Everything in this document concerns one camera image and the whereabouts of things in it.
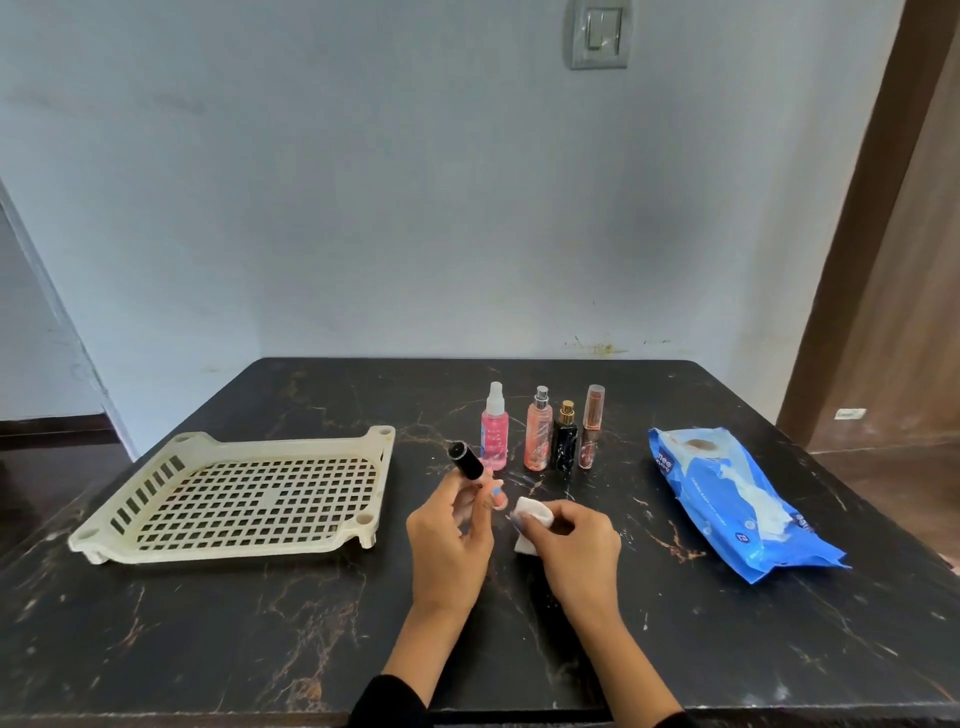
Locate person's left hand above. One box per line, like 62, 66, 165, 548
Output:
405, 466, 506, 617

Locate person's right hand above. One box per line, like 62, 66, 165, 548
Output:
513, 500, 623, 621

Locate white wet wipe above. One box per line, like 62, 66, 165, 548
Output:
509, 495, 555, 557

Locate black-capped spray bottle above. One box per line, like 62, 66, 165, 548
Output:
447, 441, 508, 512

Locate person's right forearm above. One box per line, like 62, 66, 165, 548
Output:
564, 592, 695, 728

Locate person's left forearm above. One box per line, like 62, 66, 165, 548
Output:
348, 600, 470, 728

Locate pink spray bottle clear cap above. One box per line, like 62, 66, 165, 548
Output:
480, 381, 510, 472

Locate black perfume bottle gold nozzle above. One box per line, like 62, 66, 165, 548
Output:
552, 399, 579, 474

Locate peach spray bottle silver nozzle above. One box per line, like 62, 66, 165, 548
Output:
524, 385, 554, 473

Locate slim rose perfume bottle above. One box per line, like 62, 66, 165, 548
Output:
578, 384, 606, 471

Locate blue wet wipes packet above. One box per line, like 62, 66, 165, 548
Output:
648, 426, 849, 585

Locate cream plastic perforated tray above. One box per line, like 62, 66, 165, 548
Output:
68, 426, 396, 566

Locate brown wooden door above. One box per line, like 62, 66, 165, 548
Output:
776, 0, 960, 454

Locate grey wall switch plate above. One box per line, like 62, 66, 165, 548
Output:
568, 0, 633, 71

